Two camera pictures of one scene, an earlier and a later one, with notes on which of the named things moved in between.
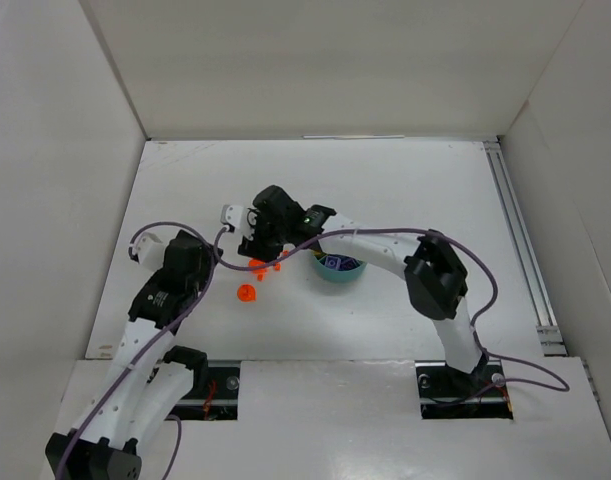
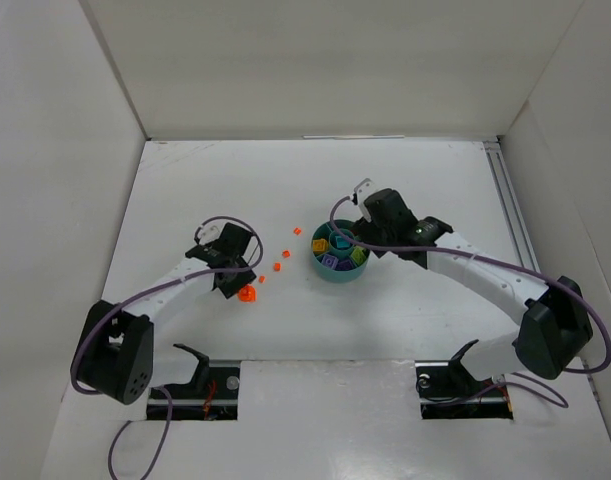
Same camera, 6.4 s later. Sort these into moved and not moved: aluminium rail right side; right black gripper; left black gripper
Moved: left black gripper; right black gripper
Not moved: aluminium rail right side
